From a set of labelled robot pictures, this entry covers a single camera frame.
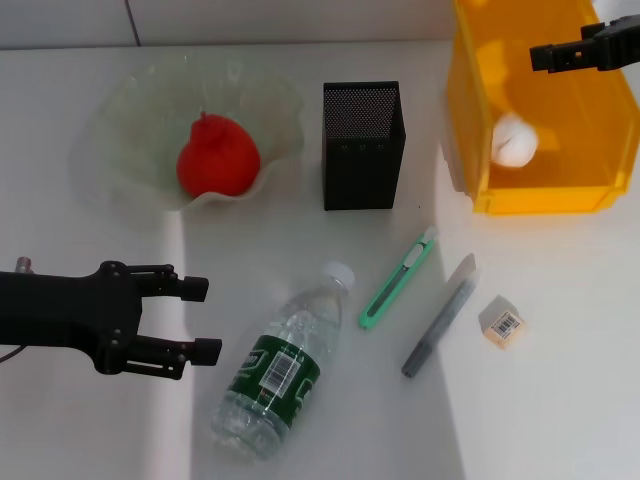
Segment eraser with barcode sleeve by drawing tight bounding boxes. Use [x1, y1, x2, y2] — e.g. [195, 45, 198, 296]
[478, 294, 530, 350]

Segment green utility knife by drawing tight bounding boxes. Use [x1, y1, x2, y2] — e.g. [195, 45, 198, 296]
[357, 224, 440, 331]

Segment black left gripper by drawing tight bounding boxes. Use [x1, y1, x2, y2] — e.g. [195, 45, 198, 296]
[0, 259, 224, 382]

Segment water bottle with green label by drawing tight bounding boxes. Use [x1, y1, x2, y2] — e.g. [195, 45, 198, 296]
[209, 260, 356, 461]

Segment yellow plastic storage bin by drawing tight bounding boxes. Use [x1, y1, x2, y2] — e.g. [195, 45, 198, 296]
[444, 0, 640, 217]

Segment white paper ball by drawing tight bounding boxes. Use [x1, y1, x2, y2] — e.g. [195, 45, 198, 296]
[491, 112, 540, 168]

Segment grey pen with clear cap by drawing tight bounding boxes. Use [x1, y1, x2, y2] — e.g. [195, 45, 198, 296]
[400, 252, 479, 379]

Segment left gripper cable with plug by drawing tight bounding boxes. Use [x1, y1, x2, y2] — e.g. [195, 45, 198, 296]
[0, 256, 35, 364]

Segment black mesh pen holder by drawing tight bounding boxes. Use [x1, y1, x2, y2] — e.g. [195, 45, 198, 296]
[322, 80, 409, 212]

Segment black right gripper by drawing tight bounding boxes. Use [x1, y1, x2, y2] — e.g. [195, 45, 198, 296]
[529, 14, 640, 74]

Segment clear wavy glass fruit plate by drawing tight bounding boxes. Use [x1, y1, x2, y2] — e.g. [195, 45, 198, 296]
[68, 49, 306, 215]

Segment red-orange fruit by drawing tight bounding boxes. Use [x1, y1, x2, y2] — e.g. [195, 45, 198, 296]
[176, 112, 262, 197]

